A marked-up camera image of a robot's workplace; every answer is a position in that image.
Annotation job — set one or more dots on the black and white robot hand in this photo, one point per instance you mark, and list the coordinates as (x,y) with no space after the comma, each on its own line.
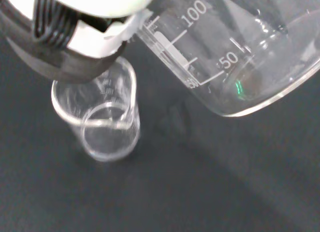
(82,42)

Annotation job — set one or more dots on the black bench cloth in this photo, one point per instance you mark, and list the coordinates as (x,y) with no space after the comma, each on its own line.
(200,179)

